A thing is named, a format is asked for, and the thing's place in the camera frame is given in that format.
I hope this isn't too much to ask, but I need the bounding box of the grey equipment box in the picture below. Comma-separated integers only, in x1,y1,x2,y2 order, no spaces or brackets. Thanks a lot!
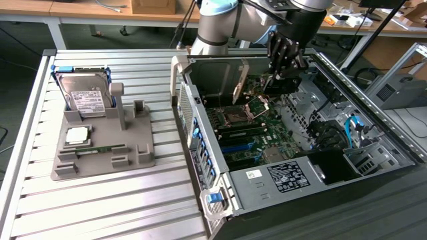
365,72,427,111

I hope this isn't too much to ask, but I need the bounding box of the open grey PC case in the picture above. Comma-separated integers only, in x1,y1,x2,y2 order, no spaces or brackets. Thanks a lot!
170,48,427,240

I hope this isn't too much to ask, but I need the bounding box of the blue expansion slot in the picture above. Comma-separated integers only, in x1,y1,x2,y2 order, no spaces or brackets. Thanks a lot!
221,143,255,154

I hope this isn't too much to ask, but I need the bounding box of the hard disk in blue caddy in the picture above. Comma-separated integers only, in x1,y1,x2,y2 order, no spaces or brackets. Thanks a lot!
50,65,117,119

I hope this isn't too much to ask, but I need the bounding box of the orange and white box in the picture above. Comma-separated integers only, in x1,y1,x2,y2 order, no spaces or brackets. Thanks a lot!
322,13,350,26

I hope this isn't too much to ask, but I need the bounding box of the Nvidia graphics card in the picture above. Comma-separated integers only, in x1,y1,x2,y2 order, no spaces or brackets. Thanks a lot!
231,57,303,105

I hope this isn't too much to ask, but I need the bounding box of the black slanted pole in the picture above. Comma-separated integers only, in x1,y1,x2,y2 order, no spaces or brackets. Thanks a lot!
339,0,413,74

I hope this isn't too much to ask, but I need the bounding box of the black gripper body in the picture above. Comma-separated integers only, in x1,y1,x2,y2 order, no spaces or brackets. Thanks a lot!
266,9,327,80

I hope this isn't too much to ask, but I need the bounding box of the green RAM stick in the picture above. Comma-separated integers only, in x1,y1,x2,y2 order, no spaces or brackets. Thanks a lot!
75,146,114,154

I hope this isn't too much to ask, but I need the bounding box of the grey parts rack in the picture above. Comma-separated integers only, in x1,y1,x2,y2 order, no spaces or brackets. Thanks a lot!
50,82,158,182

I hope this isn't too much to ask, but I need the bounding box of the metal disk bay cage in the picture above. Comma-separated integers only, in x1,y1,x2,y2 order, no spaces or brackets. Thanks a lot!
279,72,339,131

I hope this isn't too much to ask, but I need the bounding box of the cluttered wooden desk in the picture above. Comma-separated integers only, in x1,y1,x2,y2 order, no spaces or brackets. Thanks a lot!
313,0,427,51

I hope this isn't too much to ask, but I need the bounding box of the light blue SATA wire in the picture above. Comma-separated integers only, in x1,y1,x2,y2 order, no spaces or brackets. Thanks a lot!
345,113,368,151

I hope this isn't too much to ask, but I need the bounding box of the green Dell motherboard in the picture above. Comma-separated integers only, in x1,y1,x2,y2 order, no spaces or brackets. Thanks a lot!
203,73,315,171

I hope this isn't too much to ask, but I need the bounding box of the metal socket cover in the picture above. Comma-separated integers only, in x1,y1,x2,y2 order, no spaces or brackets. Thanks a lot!
245,96,271,118

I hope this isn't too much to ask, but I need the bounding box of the silver CPU chip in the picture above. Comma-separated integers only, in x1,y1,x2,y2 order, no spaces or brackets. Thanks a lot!
65,127,91,145

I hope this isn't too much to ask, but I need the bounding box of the blue case latch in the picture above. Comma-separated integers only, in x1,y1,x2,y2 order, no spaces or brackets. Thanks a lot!
205,193,223,204

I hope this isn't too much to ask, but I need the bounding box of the CPU socket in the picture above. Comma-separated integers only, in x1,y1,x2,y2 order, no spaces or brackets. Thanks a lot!
219,104,255,126

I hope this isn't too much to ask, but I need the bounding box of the wooden desk with cardboard box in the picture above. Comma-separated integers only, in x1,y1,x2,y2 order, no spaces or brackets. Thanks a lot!
0,0,202,51

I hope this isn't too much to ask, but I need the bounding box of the brown cardboard box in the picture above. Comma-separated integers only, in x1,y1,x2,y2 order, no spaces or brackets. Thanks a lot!
131,0,178,15

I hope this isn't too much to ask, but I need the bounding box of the grey power supply unit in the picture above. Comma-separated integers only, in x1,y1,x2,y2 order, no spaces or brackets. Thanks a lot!
229,148,364,210

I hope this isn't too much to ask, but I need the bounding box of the black installed RAM stick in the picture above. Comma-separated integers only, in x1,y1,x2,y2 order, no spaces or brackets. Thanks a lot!
218,126,266,139

